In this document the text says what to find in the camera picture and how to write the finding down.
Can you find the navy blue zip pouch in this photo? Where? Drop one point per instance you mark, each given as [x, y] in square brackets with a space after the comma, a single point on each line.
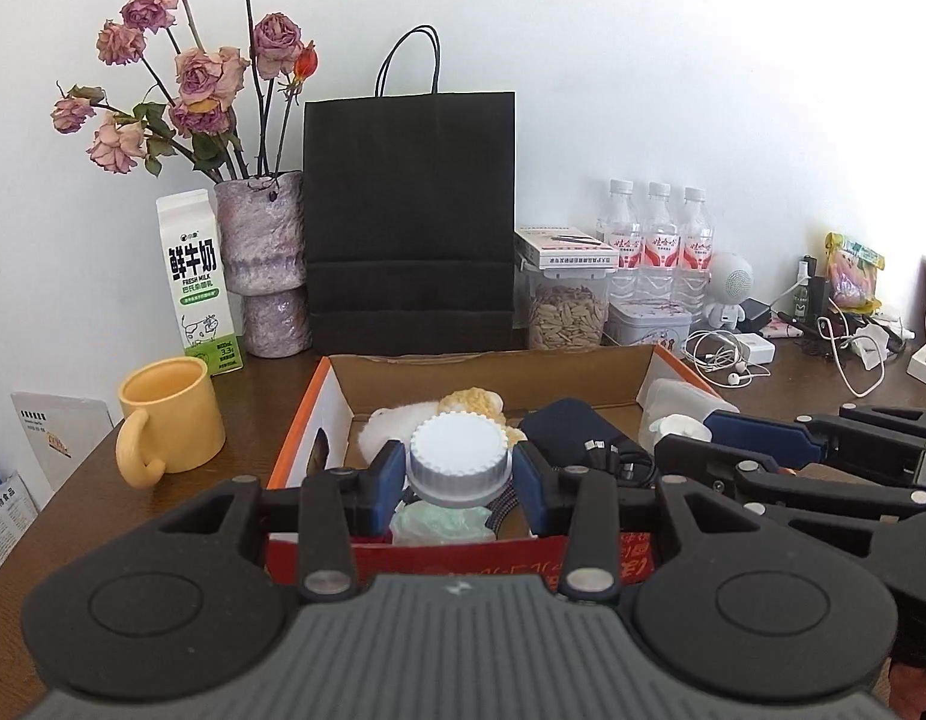
[569, 432]

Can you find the large ridged white cap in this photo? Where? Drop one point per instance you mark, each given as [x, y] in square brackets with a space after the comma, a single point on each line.
[458, 460]

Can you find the water bottle middle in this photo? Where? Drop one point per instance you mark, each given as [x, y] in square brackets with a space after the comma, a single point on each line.
[660, 249]

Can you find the decorated metal tin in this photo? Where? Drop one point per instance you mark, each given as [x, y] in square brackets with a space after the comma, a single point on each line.
[633, 323]

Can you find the purple textured vase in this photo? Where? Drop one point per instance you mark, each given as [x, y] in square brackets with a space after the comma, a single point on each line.
[263, 253]

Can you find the yellow ceramic mug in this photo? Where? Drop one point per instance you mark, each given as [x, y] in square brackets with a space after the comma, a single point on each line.
[172, 423]

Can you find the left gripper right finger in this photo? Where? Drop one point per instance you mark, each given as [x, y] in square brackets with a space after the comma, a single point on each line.
[580, 504]

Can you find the yellow snack bag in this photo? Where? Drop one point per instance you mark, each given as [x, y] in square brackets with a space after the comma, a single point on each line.
[852, 272]

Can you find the white green milk carton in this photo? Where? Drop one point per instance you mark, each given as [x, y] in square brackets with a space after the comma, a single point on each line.
[192, 253]

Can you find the green white mesh bundle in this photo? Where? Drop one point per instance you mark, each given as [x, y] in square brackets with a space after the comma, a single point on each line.
[425, 524]

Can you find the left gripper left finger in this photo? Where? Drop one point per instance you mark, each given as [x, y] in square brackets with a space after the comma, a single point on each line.
[333, 507]

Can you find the clear snack storage container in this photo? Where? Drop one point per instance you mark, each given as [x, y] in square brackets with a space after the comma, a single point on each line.
[567, 309]

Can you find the white charger adapter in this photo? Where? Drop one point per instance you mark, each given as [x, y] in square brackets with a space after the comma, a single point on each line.
[754, 349]

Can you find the black power adapter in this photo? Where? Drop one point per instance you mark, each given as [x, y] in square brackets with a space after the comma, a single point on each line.
[755, 316]

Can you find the white earphones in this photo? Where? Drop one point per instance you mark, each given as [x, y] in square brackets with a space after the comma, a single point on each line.
[718, 360]

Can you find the water bottle left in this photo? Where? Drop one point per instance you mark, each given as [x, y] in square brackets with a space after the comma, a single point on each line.
[619, 225]

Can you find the red orange cardboard box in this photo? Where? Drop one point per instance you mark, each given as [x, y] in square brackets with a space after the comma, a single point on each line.
[354, 404]

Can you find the white box on container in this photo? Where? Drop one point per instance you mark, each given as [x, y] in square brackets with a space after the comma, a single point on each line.
[564, 248]

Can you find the cotton swab plastic box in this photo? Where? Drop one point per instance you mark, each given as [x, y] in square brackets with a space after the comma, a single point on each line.
[671, 406]

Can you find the white robot speaker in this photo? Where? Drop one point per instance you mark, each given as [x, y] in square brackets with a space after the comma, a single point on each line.
[730, 283]

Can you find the water bottle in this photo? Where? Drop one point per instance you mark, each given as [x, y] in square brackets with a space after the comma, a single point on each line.
[695, 252]
[619, 225]
[660, 249]

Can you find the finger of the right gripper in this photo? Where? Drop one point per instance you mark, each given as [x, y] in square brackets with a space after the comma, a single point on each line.
[881, 444]
[742, 477]

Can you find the water bottle right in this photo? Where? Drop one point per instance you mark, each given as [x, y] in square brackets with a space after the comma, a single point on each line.
[695, 252]

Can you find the black paper shopping bag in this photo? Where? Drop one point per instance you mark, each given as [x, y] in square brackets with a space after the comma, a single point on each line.
[409, 213]

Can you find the dried pink roses bouquet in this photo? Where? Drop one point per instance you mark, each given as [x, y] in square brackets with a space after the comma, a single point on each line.
[226, 111]

